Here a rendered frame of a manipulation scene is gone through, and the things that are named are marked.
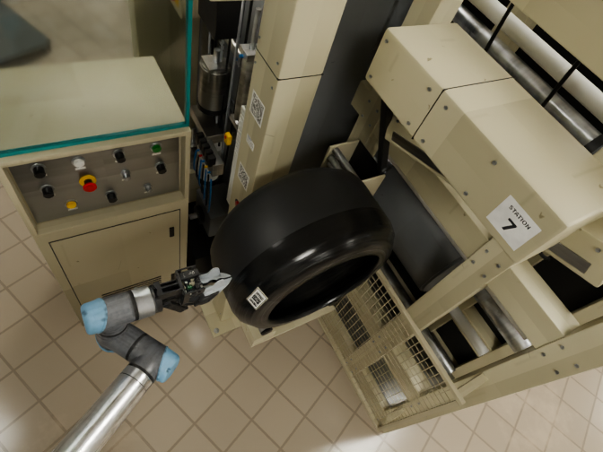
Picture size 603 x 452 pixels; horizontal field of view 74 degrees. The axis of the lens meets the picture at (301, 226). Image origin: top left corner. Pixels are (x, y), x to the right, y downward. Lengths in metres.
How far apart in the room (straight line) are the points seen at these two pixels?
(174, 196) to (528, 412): 2.43
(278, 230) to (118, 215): 0.78
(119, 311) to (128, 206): 0.72
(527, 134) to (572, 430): 2.46
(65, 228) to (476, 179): 1.34
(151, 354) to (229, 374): 1.28
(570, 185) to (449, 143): 0.25
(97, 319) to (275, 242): 0.44
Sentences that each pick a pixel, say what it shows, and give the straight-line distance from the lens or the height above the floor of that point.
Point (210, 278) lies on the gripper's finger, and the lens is 1.11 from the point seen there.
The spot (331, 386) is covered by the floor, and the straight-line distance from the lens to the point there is 2.42.
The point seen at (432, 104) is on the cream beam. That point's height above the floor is 1.74.
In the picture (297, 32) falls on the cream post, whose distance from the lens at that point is 0.97.
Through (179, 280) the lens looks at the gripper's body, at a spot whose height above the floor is 1.32.
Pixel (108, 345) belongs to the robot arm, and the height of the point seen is 1.20.
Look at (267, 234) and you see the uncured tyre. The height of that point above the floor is 1.38.
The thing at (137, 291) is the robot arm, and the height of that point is 1.31.
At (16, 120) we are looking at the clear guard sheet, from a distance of 1.30.
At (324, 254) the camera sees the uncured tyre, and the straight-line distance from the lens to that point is 1.02.
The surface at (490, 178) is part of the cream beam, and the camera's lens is 0.93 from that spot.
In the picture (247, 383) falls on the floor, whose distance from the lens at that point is 2.32.
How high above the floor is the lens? 2.25
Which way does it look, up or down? 53 degrees down
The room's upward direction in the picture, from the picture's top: 24 degrees clockwise
